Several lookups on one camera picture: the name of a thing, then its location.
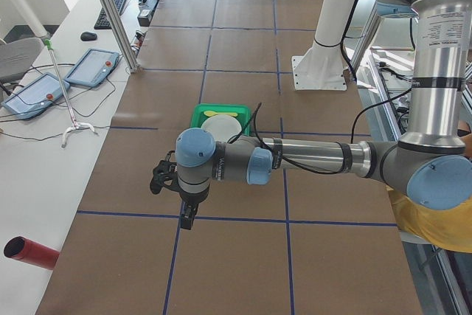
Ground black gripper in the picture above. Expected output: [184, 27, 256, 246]
[179, 188, 209, 230]

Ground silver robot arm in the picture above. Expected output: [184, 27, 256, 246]
[171, 0, 471, 229]

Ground white round plate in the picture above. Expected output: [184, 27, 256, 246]
[201, 114, 241, 142]

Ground green plastic tray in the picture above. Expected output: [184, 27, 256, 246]
[190, 103, 251, 136]

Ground yellow plastic spoon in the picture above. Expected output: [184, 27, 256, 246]
[204, 110, 238, 117]

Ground red cylinder bottle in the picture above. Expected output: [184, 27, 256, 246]
[4, 236, 60, 270]

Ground far blue teach pendant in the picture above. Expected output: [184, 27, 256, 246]
[64, 48, 119, 88]

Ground blue teach pendant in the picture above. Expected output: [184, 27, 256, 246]
[64, 48, 119, 88]
[1, 73, 63, 120]

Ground near blue teach pendant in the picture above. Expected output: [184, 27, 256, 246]
[1, 73, 63, 120]

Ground black desktop computer box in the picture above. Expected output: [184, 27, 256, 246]
[137, 0, 159, 27]

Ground black computer mouse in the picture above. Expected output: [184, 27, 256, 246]
[80, 32, 97, 42]

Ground black keyboard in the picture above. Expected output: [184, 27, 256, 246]
[93, 0, 128, 30]

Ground grey office chair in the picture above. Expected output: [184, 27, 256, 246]
[1, 38, 44, 95]

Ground person in yellow shirt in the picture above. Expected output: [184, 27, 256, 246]
[386, 120, 472, 253]

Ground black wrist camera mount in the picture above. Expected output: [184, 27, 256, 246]
[150, 150, 179, 195]

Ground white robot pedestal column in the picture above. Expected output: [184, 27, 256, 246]
[292, 0, 355, 91]

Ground aluminium frame post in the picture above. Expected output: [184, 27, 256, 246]
[100, 0, 139, 73]

